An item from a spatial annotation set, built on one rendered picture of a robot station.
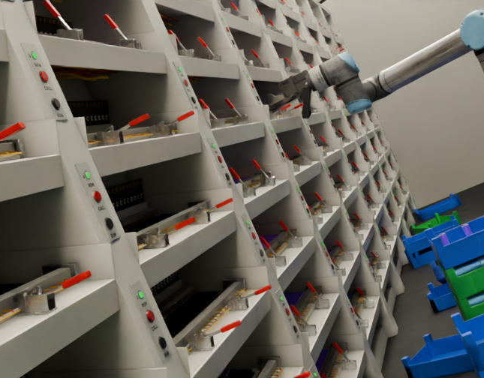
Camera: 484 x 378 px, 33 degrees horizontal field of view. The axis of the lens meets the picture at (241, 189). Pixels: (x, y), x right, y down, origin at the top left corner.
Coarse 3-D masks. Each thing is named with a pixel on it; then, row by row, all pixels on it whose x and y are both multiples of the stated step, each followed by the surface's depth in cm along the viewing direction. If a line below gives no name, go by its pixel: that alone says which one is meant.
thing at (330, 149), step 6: (318, 144) 388; (324, 144) 387; (330, 144) 386; (336, 144) 386; (324, 150) 374; (330, 150) 368; (336, 150) 378; (324, 156) 342; (330, 156) 349; (336, 156) 368; (330, 162) 347
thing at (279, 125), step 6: (264, 108) 259; (288, 108) 318; (294, 114) 318; (270, 120) 264; (276, 120) 270; (282, 120) 281; (288, 120) 292; (294, 120) 304; (300, 120) 317; (276, 126) 269; (282, 126) 280; (288, 126) 291; (294, 126) 303; (300, 126) 316; (276, 132) 268
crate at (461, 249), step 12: (456, 228) 214; (480, 228) 214; (432, 240) 196; (456, 240) 215; (468, 240) 195; (480, 240) 195; (444, 252) 196; (456, 252) 196; (468, 252) 195; (480, 252) 195; (444, 264) 196; (456, 264) 196
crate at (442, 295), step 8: (432, 288) 342; (440, 288) 343; (448, 288) 343; (432, 296) 325; (440, 296) 324; (448, 296) 324; (432, 304) 325; (440, 304) 325; (448, 304) 324; (456, 304) 323
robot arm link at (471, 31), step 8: (480, 8) 255; (472, 16) 253; (480, 16) 251; (464, 24) 255; (472, 24) 253; (480, 24) 252; (464, 32) 256; (472, 32) 254; (480, 32) 252; (464, 40) 256; (472, 40) 255; (480, 40) 253; (472, 48) 255; (480, 48) 253; (480, 56) 256; (480, 64) 259
